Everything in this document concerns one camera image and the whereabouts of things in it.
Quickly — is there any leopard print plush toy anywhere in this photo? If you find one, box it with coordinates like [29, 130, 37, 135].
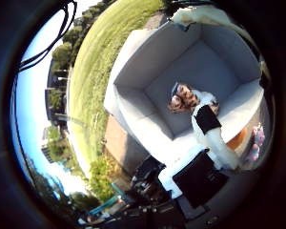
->
[167, 81, 220, 115]

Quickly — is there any pink and blue unicorn plush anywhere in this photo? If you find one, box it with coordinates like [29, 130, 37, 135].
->
[246, 123, 266, 163]

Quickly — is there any grey cardboard box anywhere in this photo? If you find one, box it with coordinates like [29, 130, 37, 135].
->
[103, 20, 265, 166]

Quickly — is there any black cable bundle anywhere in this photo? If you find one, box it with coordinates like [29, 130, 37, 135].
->
[18, 0, 78, 73]

